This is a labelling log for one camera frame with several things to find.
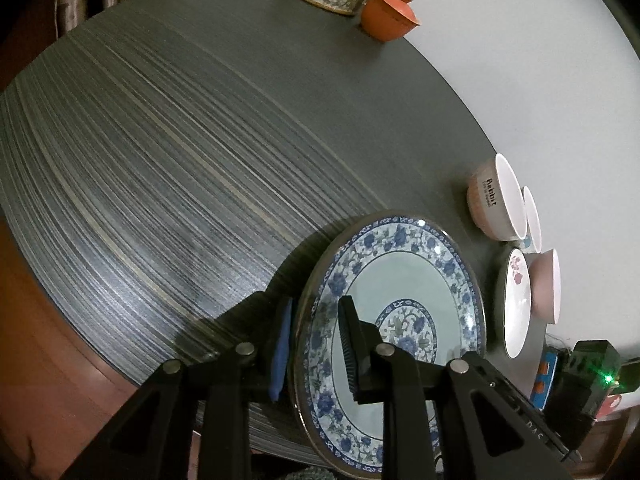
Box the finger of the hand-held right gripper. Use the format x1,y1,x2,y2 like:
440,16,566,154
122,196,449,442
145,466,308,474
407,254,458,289
470,352,512,404

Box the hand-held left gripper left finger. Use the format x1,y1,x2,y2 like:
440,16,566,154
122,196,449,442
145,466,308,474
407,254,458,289
60,290,297,480

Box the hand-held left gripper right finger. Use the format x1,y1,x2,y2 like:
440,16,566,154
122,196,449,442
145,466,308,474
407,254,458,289
339,296,561,480

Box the white plate pink flowers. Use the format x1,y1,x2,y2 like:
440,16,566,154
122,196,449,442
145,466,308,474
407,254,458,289
501,247,533,359

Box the blue floral ceramic plate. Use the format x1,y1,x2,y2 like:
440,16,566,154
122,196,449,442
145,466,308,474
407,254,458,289
291,212,487,476

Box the pink printed bowl white inside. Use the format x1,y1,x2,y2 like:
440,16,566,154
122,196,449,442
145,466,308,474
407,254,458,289
466,153,530,242

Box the blue and orange box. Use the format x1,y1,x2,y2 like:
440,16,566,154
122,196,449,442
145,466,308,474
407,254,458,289
530,347,561,411

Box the white bowl blue cartoon print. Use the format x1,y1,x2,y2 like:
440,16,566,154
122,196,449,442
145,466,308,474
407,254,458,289
517,186,543,254

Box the orange ceramic cup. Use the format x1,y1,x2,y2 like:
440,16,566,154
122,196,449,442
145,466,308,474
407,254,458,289
360,0,422,42

